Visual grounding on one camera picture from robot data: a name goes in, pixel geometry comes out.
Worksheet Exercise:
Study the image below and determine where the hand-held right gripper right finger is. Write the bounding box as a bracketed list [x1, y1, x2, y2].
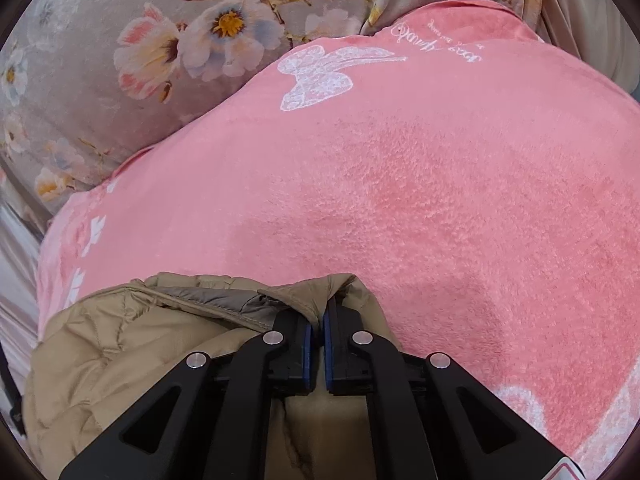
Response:
[323, 304, 568, 480]

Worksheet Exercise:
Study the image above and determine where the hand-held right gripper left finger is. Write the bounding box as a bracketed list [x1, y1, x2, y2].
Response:
[59, 311, 315, 480]

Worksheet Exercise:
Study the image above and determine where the tan quilted jacket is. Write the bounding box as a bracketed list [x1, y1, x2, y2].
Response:
[22, 272, 403, 480]

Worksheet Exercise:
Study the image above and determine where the pink printed blanket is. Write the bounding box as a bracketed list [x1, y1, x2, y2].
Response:
[37, 0, 640, 480]

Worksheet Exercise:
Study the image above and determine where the white silky curtain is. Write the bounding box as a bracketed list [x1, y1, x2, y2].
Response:
[0, 195, 48, 391]

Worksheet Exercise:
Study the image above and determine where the grey floral quilt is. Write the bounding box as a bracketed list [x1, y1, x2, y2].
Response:
[0, 0, 546, 206]

